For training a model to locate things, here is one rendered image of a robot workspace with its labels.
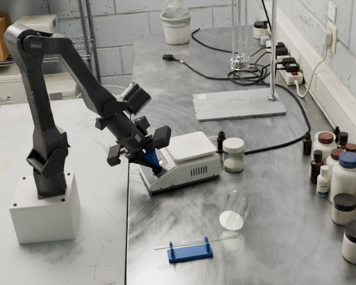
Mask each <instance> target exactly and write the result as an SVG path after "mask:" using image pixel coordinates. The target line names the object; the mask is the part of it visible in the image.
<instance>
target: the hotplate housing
mask: <svg viewBox="0 0 356 285"><path fill-rule="evenodd" d="M160 150H161V152H162V153H163V155H164V156H165V158H166V160H167V161H168V163H169V164H170V166H171V167H172V168H171V169H170V170H168V171H167V172H166V173H165V174H163V175H162V176H161V177H160V178H158V179H157V180H156V181H155V182H153V183H152V184H149V182H148V180H147V178H146V176H145V174H144V173H143V171H142V169H141V167H140V165H137V167H138V170H139V172H140V173H141V175H142V177H143V179H144V181H145V183H146V185H147V187H148V189H149V190H150V192H151V194H153V193H157V192H161V191H166V190H169V189H173V188H177V187H181V186H184V185H188V184H193V183H197V182H201V181H204V180H209V179H213V178H217V177H219V174H220V159H219V156H218V155H217V153H214V154H209V155H206V156H202V157H197V158H193V159H188V160H185V161H181V162H176V161H174V159H173V158H172V156H171V155H170V153H169V152H168V150H167V149H166V147H165V148H162V149H160Z"/></svg>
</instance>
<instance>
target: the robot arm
mask: <svg viewBox="0 0 356 285"><path fill-rule="evenodd" d="M4 41H5V44H6V46H7V48H8V50H9V52H10V54H11V56H12V58H13V60H14V61H15V63H16V64H17V66H18V68H19V70H20V73H21V77H22V80H23V84H24V88H25V92H26V95H27V100H28V103H29V108H30V110H31V114H32V119H33V122H34V131H33V135H32V138H33V148H32V150H31V151H30V153H29V154H28V156H27V158H26V161H27V162H28V163H29V164H30V165H31V166H32V167H33V177H34V181H35V184H36V188H37V199H43V198H49V197H55V196H61V195H65V194H66V190H65V188H67V181H66V177H65V173H64V172H65V171H64V165H65V160H66V157H67V156H68V148H70V145H69V144H68V140H67V133H66V131H64V130H63V129H61V128H60V127H58V126H57V125H56V124H55V122H54V117H53V113H52V109H51V105H50V101H49V96H48V93H47V89H46V84H45V79H44V75H43V72H42V62H43V59H44V54H47V55H50V54H56V55H57V57H58V58H59V60H60V61H61V62H62V64H63V65H64V66H65V68H66V69H67V71H68V72H69V73H70V75H71V76H72V78H73V79H74V81H75V82H76V84H77V85H78V87H79V88H80V90H81V96H82V98H83V100H84V103H85V105H86V107H87V108H88V109H89V110H91V111H92V112H94V113H96V114H97V115H99V116H101V117H100V118H96V122H95V128H98V129H100V130H101V131H102V130H103V129H104V128H105V127H107V129H108V130H109V131H110V132H111V133H112V134H113V135H114V136H115V137H116V143H117V145H114V146H111V147H110V150H109V153H108V156H107V163H108V164H109V165H110V166H111V167H113V166H116V165H119V164H120V163H121V160H120V159H119V157H121V156H124V157H126V158H127V159H128V163H135V164H138V165H143V166H146V167H149V168H153V165H154V166H156V167H159V161H158V158H157V155H156V152H155V149H158V150H159V149H162V148H165V147H167V146H169V144H170V138H171V131H172V130H171V129H170V128H169V126H163V127H160V128H157V129H155V132H154V136H152V135H149V136H146V135H147V134H148V131H147V128H148V127H150V124H149V122H148V121H147V119H146V116H145V115H144V116H142V117H139V118H137V119H134V120H132V121H131V120H130V119H129V118H128V117H127V116H126V114H125V113H124V112H123V111H125V112H126V113H127V114H128V115H130V116H131V115H132V114H133V115H135V116H136V115H137V114H138V113H139V112H140V111H141V110H142V109H143V108H144V107H145V106H146V105H147V104H148V103H149V102H150V101H151V96H150V94H148V93H147V92H146V91H145V90H143V89H142V88H141V87H140V86H139V85H138V84H137V83H135V82H132V83H131V84H130V85H129V87H128V88H127V89H126V90H125V91H124V92H123V93H122V94H121V95H120V96H119V97H118V96H116V95H114V94H111V93H110V92H109V91H108V90H107V89H106V88H105V87H104V86H103V85H101V84H100V83H99V82H98V81H97V79H96V78H95V77H94V75H93V74H92V72H91V70H90V69H89V67H88V66H87V65H86V63H85V62H84V60H83V59H82V57H81V56H80V54H79V53H78V51H77V50H76V48H75V47H74V45H73V43H72V41H71V39H70V38H69V37H66V36H64V35H62V34H60V33H48V32H42V31H37V30H34V29H32V28H29V27H27V26H25V25H22V24H13V25H11V26H9V27H8V28H7V30H6V32H5V33H4ZM145 136H146V137H145ZM143 149H144V150H145V152H144V151H143Z"/></svg>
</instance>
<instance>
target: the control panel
mask: <svg viewBox="0 0 356 285"><path fill-rule="evenodd" d="M155 152H156V155H157V158H160V159H159V160H158V161H159V165H161V166H162V167H163V169H162V171H161V172H160V173H159V174H158V175H153V174H152V168H149V167H146V166H143V165H140V167H141V169H142V171H143V173H144V174H145V176H146V178H147V180H148V182H149V184H152V183H153V182H155V181H156V180H157V179H158V178H160V177H161V176H162V175H163V174H165V173H166V172H167V171H168V170H170V169H171V168H172V167H171V166H170V164H169V163H168V161H167V160H166V158H165V156H164V155H163V153H162V152H161V150H160V149H159V150H158V149H156V150H155ZM160 161H162V163H160Z"/></svg>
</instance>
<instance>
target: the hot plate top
mask: <svg viewBox="0 0 356 285"><path fill-rule="evenodd" d="M166 149H167V150H168V152H169V153H170V155H171V156H172V158H173V159H174V161H176V162H181V161H185V160H188V159H193V158H197V157H202V156H206V155H209V154H214V153H216V152H217V149H216V147H215V146H214V145H213V144H212V142H211V141H210V140H209V139H208V138H207V137H206V135H205V134H204V133H203V132H201V131H199V132H193V133H189V134H186V135H181V136H176V137H171V138H170V144H169V146H167V147H166Z"/></svg>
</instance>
